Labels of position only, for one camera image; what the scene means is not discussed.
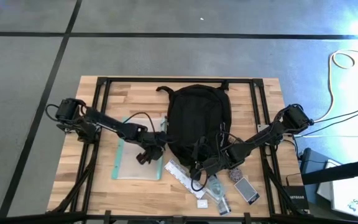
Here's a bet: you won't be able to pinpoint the round patterned disc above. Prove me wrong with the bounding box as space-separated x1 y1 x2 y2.
228 167 244 184

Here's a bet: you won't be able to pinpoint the clear bag with teal cable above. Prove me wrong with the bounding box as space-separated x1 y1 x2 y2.
204 174 232 217

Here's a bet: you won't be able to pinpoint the white ruler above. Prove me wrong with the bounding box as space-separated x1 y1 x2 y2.
163 159 207 200

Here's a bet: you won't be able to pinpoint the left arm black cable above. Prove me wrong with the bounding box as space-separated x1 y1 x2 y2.
121 111 158 134

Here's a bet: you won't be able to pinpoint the grey-blue case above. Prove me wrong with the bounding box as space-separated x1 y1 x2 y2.
298 147 334 175

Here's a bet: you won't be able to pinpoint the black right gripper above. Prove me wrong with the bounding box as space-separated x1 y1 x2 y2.
190 136 229 180

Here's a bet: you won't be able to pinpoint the grey card dark border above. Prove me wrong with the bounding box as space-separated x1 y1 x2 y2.
234 176 260 205

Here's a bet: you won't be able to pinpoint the thin black floor cable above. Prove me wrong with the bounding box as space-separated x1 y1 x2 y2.
300 108 358 138

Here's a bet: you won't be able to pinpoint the cream floor cable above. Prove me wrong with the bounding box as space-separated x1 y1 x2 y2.
317 49 358 124

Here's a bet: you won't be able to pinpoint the white box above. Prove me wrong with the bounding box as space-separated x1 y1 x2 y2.
317 175 358 222

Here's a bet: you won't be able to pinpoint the black backpack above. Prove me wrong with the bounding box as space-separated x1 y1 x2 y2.
155 80 233 169

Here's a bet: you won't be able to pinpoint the white mesh pouch teal trim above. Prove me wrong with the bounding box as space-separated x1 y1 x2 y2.
110 116 168 182

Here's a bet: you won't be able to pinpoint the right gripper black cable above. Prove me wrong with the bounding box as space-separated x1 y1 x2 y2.
190 169 208 192

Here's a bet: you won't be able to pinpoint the black diagonal support beam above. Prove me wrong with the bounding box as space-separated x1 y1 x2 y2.
301 157 358 186

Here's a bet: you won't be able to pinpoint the black Netgear box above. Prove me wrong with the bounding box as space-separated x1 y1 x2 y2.
283 185 310 211

